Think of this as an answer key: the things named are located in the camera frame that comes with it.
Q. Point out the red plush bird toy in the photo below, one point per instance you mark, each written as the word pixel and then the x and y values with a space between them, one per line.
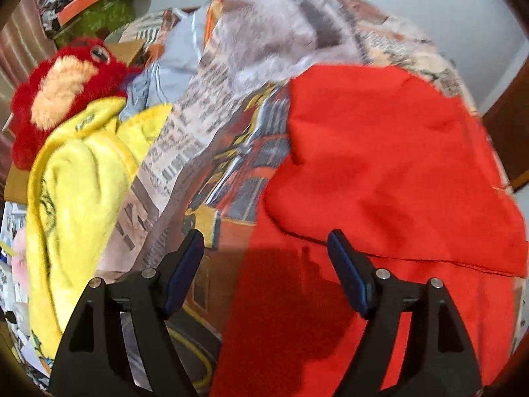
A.
pixel 60 88

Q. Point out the yellow blanket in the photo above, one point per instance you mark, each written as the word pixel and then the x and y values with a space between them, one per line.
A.
pixel 77 185

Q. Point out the red zip jacket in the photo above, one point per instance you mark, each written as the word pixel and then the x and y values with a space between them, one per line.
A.
pixel 408 175

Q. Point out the green patterned storage box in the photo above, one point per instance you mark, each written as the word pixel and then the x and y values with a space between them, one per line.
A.
pixel 106 15

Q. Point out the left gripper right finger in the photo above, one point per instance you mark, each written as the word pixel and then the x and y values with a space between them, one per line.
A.
pixel 415 342

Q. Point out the striped brown curtain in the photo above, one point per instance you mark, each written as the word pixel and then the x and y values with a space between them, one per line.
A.
pixel 24 47

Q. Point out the orange shoe box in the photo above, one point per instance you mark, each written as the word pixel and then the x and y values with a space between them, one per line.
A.
pixel 73 9

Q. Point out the light blue pillow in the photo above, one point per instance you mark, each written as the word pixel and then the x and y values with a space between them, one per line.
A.
pixel 175 45

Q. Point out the newspaper print bed quilt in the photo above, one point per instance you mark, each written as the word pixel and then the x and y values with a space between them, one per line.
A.
pixel 227 135

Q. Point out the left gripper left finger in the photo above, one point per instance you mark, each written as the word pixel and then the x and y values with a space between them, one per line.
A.
pixel 92 358

